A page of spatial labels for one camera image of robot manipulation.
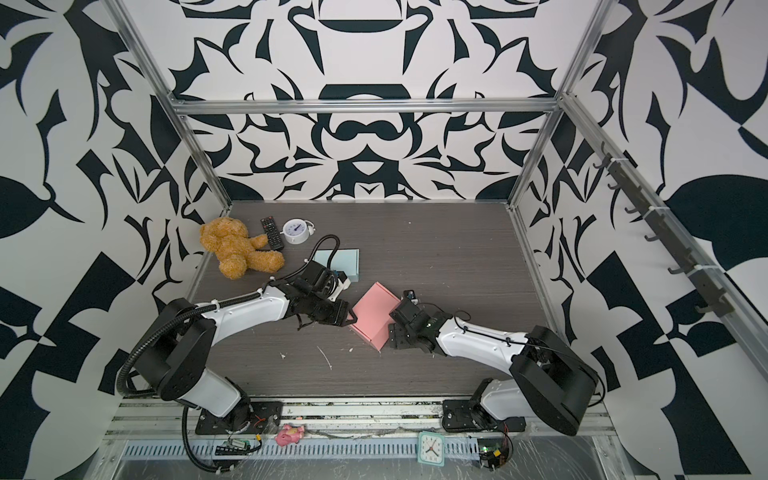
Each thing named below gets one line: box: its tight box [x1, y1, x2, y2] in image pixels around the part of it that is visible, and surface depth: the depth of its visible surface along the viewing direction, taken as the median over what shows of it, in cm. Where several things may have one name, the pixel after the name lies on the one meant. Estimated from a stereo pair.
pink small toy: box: [276, 424, 305, 447], surface depth 71 cm
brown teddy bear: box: [200, 217, 285, 280], surface depth 98 cm
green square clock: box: [417, 431, 445, 467], surface depth 70 cm
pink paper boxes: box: [349, 281, 401, 351], surface depth 88 cm
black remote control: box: [260, 215, 285, 251], surface depth 110 cm
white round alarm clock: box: [280, 218, 316, 245], surface depth 110 cm
